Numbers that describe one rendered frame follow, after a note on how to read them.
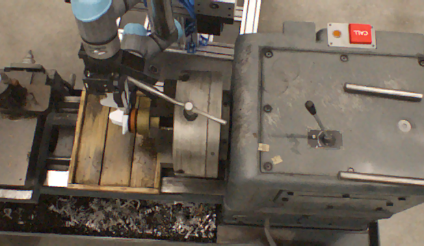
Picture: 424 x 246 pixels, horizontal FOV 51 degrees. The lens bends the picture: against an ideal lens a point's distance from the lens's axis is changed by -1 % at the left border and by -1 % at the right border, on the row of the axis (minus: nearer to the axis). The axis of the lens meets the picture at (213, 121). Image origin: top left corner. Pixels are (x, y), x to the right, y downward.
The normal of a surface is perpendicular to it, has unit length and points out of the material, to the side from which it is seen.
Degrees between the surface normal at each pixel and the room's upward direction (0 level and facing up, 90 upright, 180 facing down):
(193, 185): 0
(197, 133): 29
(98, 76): 15
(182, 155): 54
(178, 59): 0
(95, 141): 0
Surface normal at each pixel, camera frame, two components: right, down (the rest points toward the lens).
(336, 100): 0.01, -0.35
